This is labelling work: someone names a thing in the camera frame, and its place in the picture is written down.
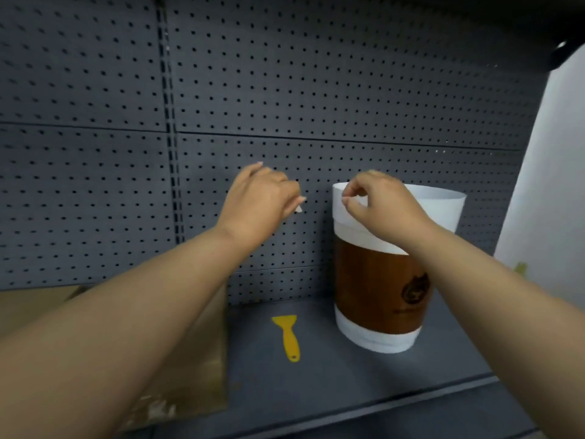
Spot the person's left hand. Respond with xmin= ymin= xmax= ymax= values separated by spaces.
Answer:
xmin=216 ymin=161 xmax=307 ymax=251

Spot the person's right hand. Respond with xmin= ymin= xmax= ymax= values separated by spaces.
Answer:
xmin=341 ymin=169 xmax=438 ymax=257

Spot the brown white cup-shaped bin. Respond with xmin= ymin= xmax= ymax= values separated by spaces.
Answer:
xmin=331 ymin=181 xmax=467 ymax=354

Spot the brown cardboard box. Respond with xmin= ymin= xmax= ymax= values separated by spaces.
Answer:
xmin=0 ymin=282 xmax=229 ymax=430

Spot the person's right forearm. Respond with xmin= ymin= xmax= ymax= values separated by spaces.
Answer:
xmin=406 ymin=223 xmax=585 ymax=439

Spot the person's left forearm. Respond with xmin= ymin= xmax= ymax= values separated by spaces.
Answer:
xmin=0 ymin=223 xmax=257 ymax=439

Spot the grey pegboard back panel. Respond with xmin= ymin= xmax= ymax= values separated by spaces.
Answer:
xmin=0 ymin=0 xmax=549 ymax=307

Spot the yellow plastic scraper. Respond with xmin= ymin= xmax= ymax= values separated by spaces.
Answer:
xmin=271 ymin=315 xmax=302 ymax=363

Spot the grey metal shelf board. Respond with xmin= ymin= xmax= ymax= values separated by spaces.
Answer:
xmin=123 ymin=287 xmax=540 ymax=439

